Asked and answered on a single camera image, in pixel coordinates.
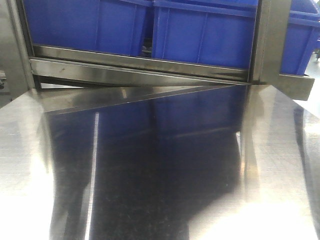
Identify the left blue bin on shelf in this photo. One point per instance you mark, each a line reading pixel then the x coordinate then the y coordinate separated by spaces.
pixel 110 26

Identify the large blue bin on shelf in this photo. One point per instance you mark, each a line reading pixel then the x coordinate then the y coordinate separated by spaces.
pixel 210 32

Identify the far right blue bin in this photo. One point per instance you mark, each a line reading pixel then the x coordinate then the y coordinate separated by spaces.
pixel 303 31

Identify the stainless steel shelf frame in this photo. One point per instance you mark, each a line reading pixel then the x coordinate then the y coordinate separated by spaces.
pixel 25 66

